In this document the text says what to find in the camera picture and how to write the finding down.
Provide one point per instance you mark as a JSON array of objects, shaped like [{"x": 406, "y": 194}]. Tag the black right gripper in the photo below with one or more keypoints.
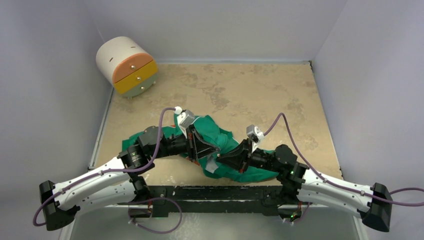
[{"x": 247, "y": 156}]

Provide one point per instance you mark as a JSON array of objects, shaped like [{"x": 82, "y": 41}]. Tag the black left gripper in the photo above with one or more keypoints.
[{"x": 202, "y": 149}]

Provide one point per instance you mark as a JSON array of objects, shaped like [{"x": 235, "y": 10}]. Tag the green zip-up jacket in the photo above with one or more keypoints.
[{"x": 219, "y": 137}]

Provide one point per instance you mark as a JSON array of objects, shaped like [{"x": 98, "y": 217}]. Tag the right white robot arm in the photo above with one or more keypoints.
[{"x": 300, "y": 183}]

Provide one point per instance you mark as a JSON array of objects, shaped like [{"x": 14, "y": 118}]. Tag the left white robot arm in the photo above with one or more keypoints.
[{"x": 119, "y": 180}]

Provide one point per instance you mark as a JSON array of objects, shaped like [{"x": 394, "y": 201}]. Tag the round three-drawer cabinet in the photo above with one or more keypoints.
[{"x": 128, "y": 67}]

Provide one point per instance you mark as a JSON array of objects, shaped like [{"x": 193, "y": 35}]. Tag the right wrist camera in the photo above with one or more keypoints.
[{"x": 255, "y": 137}]

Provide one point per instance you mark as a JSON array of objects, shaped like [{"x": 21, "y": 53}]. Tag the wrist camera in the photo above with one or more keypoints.
[
  {"x": 255, "y": 137},
  {"x": 184, "y": 118}
]

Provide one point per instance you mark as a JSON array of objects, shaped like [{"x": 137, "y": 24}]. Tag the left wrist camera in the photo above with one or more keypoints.
[{"x": 184, "y": 118}]

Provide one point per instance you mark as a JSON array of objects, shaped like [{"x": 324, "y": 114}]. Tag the black base frame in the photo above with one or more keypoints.
[{"x": 263, "y": 199}]

